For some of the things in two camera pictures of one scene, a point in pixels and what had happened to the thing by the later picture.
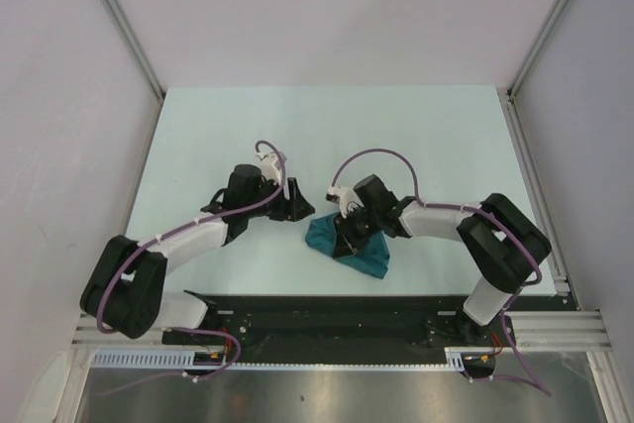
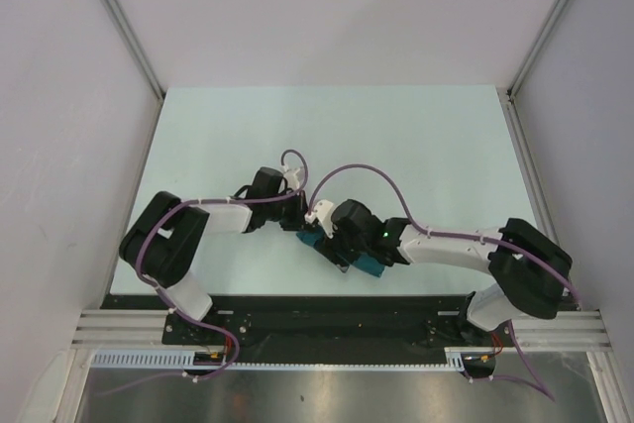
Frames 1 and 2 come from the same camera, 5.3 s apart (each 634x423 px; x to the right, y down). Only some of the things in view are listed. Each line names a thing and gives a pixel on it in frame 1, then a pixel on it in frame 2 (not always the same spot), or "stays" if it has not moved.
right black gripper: x=346 y=240 -> x=330 y=247
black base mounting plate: x=277 y=331 stays
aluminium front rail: x=531 y=331 stays
